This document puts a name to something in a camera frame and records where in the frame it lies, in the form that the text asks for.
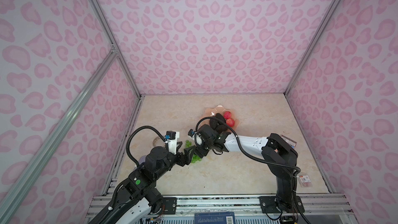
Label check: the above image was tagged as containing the dark avocado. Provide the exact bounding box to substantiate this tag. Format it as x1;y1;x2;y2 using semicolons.
209;119;219;130
215;124;229;134
215;113;226;123

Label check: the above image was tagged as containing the dark avocado front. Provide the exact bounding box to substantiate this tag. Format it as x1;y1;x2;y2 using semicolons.
209;119;219;130

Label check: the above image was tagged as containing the red apple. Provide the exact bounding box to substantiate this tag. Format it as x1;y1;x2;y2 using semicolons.
223;111;232;120
226;118;235;127

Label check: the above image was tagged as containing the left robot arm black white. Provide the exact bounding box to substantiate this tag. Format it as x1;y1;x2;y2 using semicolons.
90;146;196;224

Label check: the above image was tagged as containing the green fake grape bunch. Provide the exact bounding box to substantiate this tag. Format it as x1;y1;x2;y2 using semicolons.
185;140;202;163

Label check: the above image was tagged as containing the pink glass fruit bowl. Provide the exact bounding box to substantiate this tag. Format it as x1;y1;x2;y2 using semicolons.
202;105;239;131

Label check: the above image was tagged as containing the purple grey object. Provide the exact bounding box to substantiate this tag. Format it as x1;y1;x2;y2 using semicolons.
138;155;147;168

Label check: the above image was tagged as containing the blue box with barcode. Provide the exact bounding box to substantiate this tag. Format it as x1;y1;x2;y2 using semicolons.
194;212;236;224

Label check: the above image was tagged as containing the coloured marker pack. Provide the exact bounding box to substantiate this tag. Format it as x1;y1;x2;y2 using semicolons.
281;135;297;148

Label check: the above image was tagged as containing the small clear packet red label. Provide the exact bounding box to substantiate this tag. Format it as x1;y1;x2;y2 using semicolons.
297;172;313;188

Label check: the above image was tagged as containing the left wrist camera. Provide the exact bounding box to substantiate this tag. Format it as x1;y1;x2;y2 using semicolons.
165;131;180;155

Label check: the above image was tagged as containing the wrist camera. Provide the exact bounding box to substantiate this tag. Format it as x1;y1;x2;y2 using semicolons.
165;131;180;155
188;129;195;138

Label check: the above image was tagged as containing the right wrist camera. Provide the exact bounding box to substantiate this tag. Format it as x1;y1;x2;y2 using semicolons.
188;129;195;138

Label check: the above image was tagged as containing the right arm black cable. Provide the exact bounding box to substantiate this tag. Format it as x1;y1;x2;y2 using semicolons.
195;116;302;176

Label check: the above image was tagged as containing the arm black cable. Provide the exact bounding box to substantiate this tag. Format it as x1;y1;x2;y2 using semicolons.
125;125;167;167
195;116;302;176

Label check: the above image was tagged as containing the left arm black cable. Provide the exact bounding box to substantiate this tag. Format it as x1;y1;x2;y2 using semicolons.
125;125;167;167

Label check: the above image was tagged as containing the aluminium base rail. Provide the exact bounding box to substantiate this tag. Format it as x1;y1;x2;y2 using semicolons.
82;192;358;224

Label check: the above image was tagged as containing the diagonal aluminium frame bar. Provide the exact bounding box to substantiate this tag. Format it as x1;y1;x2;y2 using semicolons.
0;49;119;222

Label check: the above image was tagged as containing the left corner aluminium post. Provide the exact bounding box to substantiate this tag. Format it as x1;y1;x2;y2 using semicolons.
88;0;142;100

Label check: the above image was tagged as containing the corner aluminium post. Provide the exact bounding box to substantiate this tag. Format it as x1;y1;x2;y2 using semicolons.
284;0;343;98
88;0;142;100

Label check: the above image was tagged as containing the right corner aluminium post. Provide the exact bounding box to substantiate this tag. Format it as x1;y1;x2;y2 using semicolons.
284;0;343;98

